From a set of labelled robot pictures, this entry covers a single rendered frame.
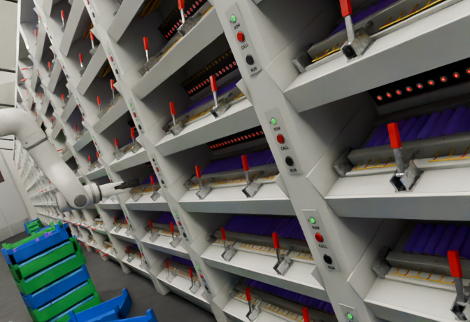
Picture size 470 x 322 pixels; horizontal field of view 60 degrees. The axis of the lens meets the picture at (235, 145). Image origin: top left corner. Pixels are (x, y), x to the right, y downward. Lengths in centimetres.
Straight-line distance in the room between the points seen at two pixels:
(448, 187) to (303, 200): 28
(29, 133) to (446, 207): 145
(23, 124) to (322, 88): 129
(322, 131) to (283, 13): 22
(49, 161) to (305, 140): 120
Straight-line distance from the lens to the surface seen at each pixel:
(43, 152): 171
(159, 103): 134
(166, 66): 105
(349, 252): 75
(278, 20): 73
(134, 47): 137
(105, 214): 269
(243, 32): 73
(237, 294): 142
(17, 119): 170
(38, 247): 231
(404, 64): 54
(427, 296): 73
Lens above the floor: 67
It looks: 4 degrees down
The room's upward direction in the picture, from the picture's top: 22 degrees counter-clockwise
